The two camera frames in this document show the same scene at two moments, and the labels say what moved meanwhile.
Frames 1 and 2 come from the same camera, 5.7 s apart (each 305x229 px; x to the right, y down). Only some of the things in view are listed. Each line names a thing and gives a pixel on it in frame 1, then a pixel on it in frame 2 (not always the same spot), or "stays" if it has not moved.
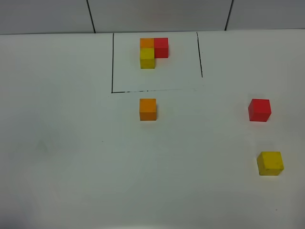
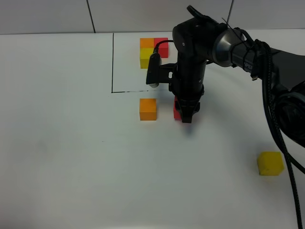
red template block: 161,47 stays
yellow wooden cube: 270,163 stays
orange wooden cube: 147,109 stays
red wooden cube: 259,109 → 177,114
